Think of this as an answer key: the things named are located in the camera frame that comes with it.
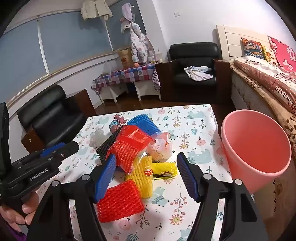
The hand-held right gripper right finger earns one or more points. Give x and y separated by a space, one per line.
187 178

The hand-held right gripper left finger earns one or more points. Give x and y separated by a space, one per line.
106 176

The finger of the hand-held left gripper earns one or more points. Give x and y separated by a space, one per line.
69 148
53 149

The yellow packet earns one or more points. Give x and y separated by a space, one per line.
164 168

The red ribbed foam net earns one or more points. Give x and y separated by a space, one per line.
120 201

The white foam net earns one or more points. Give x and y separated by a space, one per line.
98 138

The yellow mesh toy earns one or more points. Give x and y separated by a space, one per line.
106 144

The yellow foam net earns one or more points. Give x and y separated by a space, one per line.
141 183

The clear plastic bag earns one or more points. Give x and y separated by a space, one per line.
108 67
161 148

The floral wrapper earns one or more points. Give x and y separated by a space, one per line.
115 124

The red mesh bag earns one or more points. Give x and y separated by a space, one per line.
136 133

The blue foam net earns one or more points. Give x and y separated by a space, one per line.
143 122

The pink plastic bucket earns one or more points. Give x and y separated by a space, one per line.
254 143

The person's left hand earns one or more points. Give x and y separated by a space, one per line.
30 206

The black armchair with wooden arms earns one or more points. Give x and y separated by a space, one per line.
194 53
53 115

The floral animal print tablecloth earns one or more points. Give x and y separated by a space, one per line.
196 139

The clear crumpled plastic bag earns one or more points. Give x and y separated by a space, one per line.
108 67

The checked tablecloth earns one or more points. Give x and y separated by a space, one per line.
129 74

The white side table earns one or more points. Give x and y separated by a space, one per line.
148 89

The white quilted mattress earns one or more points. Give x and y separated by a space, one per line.
242 95

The white printed cloth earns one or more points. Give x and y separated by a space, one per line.
198 73

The brown paper bag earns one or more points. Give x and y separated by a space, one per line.
124 58

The large window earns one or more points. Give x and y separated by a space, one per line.
69 41

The bed with brown leaf blanket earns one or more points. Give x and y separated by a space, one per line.
286 125

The plastic cup with straw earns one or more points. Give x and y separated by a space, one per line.
158 57

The floral puffer jacket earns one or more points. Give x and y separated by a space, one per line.
141 44

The dotted pink white quilt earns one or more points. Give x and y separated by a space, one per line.
268 78

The white cap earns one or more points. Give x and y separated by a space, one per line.
124 25

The beige jacket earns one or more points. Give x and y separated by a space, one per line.
94 9

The cream bed headboard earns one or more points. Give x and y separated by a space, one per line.
231 44

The colourful patterned pillow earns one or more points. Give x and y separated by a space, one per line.
252 47

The yellow floral pillow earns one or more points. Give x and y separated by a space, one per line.
269 55

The lilac hat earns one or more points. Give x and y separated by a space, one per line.
127 10

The pink flower pillow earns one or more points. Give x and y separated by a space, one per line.
282 53

